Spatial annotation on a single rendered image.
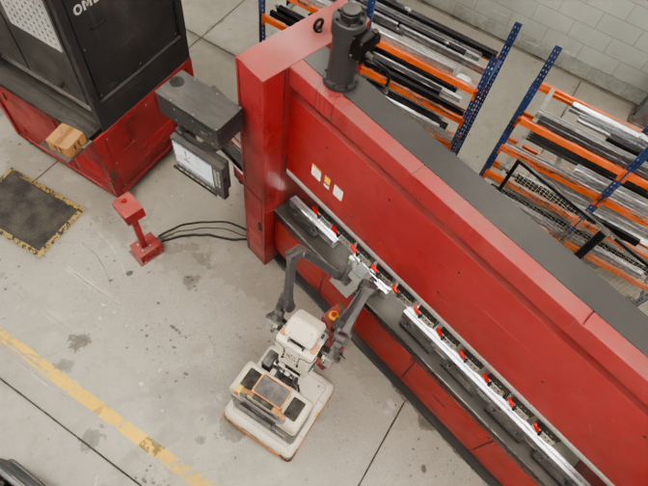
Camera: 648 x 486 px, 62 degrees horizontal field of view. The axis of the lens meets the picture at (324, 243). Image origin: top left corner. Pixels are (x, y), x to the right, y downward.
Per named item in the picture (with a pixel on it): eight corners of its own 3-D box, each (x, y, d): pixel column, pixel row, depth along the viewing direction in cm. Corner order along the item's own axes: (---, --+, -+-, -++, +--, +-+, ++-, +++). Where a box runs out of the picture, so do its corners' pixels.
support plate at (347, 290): (329, 281, 386) (329, 280, 385) (355, 259, 396) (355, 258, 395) (346, 298, 381) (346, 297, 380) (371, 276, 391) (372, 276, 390)
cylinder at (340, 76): (315, 77, 300) (323, 5, 259) (347, 58, 310) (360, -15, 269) (357, 114, 290) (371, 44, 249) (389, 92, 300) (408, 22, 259)
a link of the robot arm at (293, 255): (283, 246, 330) (291, 254, 323) (301, 242, 338) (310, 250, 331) (277, 306, 351) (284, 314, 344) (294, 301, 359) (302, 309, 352)
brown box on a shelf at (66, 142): (40, 145, 419) (33, 135, 408) (65, 124, 430) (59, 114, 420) (68, 163, 413) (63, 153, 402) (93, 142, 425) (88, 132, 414)
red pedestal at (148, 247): (128, 252, 490) (104, 202, 417) (151, 236, 500) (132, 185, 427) (141, 266, 484) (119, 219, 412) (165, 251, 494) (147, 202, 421)
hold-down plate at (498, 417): (483, 409, 364) (484, 408, 361) (488, 403, 366) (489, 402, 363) (518, 444, 355) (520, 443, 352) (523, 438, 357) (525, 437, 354)
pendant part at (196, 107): (174, 172, 405) (152, 90, 330) (196, 151, 415) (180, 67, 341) (226, 207, 394) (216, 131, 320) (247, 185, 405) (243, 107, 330)
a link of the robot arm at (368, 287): (364, 278, 337) (379, 285, 337) (363, 276, 350) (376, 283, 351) (331, 340, 336) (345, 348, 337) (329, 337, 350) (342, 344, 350)
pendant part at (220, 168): (176, 168, 390) (169, 136, 358) (188, 157, 395) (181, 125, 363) (225, 201, 380) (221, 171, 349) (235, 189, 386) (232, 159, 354)
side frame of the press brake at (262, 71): (247, 247, 503) (233, 56, 302) (314, 199, 536) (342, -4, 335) (264, 265, 496) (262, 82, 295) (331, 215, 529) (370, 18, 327)
